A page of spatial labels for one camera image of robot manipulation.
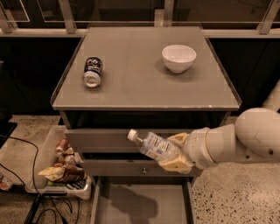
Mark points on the middle grey drawer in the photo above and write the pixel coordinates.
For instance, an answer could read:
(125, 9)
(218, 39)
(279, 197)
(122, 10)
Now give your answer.
(125, 168)

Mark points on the brown snack bag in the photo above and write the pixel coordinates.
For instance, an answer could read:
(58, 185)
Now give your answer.
(63, 174)

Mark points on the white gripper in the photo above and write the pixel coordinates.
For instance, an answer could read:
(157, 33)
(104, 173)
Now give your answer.
(195, 148)

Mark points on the bottom grey open drawer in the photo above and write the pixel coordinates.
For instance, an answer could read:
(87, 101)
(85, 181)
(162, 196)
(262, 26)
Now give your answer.
(142, 200)

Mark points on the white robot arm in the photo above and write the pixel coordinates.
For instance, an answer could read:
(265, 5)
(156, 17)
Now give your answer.
(253, 138)

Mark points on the blue soda can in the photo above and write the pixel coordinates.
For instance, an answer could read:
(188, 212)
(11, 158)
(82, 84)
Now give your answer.
(92, 72)

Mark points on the metal window railing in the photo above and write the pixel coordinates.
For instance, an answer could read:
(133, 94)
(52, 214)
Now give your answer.
(216, 18)

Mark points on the clear blue-label plastic bottle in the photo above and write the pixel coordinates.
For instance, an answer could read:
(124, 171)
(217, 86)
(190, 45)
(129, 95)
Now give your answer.
(153, 146)

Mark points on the clear plastic bin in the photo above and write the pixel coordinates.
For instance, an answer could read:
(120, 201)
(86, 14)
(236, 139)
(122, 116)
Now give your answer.
(47, 156)

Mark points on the grey drawer cabinet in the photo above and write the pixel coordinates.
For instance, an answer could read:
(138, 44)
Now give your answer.
(138, 91)

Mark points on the white ceramic bowl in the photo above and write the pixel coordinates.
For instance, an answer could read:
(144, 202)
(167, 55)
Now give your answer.
(178, 58)

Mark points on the top grey drawer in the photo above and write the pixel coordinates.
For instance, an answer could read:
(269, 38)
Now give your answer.
(100, 140)

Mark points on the crumpled white wrapper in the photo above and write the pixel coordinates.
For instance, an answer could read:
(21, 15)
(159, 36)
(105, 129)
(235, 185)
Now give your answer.
(71, 157)

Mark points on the orange soda can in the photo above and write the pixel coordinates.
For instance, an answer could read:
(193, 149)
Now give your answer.
(61, 146)

